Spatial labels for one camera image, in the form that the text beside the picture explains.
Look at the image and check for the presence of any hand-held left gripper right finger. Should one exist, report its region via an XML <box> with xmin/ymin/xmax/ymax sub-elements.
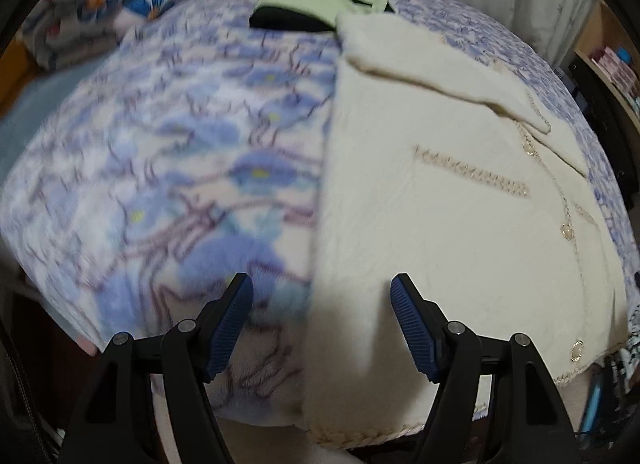
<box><xmin>390</xmin><ymin>273</ymin><xmax>583</xmax><ymax>464</ymax></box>

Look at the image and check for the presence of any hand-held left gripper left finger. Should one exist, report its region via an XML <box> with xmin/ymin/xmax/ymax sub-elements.
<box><xmin>62</xmin><ymin>272</ymin><xmax>253</xmax><ymax>464</ymax></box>

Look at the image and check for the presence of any white fluffy cardigan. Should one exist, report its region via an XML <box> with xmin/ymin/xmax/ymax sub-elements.
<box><xmin>300</xmin><ymin>11</ymin><xmax>632</xmax><ymax>450</ymax></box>

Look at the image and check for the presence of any black white printed bag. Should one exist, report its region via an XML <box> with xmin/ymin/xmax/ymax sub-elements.
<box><xmin>602</xmin><ymin>301</ymin><xmax>640</xmax><ymax>425</ymax></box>

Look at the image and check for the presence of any blue bed sheet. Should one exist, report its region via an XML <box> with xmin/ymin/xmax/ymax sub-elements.
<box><xmin>0</xmin><ymin>71</ymin><xmax>81</xmax><ymax>179</ymax></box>

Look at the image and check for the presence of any pink drawer organizer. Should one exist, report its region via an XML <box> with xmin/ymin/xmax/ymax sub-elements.
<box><xmin>590</xmin><ymin>46</ymin><xmax>640</xmax><ymax>97</ymax></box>

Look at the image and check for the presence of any wooden shelf desk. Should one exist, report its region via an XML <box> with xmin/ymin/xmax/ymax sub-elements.
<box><xmin>572</xmin><ymin>0</ymin><xmax>640</xmax><ymax>129</ymax></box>

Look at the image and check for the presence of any wooden bed frame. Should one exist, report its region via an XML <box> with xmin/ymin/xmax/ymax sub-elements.
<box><xmin>0</xmin><ymin>38</ymin><xmax>41</xmax><ymax>119</ymax></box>

